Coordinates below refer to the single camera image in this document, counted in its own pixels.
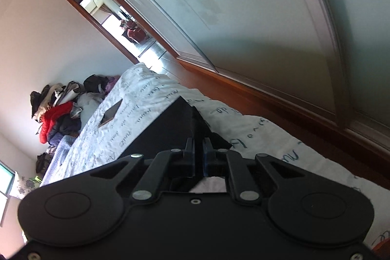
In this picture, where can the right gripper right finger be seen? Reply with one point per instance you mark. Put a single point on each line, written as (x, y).
(231, 166)

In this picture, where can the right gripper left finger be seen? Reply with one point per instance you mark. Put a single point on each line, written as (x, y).
(165, 173)

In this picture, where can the black pants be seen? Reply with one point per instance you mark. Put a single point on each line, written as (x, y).
(171, 129)

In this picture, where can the white script-print bedsheet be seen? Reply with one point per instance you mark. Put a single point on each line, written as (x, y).
(147, 113)

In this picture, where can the black smartphone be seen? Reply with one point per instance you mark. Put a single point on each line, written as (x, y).
(110, 114)

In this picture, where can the lavender striped blanket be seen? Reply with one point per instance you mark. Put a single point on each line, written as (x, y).
(53, 172)

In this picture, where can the pile of clothes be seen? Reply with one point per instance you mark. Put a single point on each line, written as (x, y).
(86, 98)

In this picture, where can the black bag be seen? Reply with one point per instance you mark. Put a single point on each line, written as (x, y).
(42, 163)

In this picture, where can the red puffer jacket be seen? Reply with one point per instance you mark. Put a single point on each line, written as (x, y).
(48, 120)

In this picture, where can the floral cushion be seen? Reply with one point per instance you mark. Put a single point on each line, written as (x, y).
(22, 186)

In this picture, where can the window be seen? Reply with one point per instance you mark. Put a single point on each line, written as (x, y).
(7, 177)

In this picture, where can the white wardrobe sliding door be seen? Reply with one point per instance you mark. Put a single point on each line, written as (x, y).
(327, 57)

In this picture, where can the wooden door frame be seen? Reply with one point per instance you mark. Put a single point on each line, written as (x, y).
(124, 32)

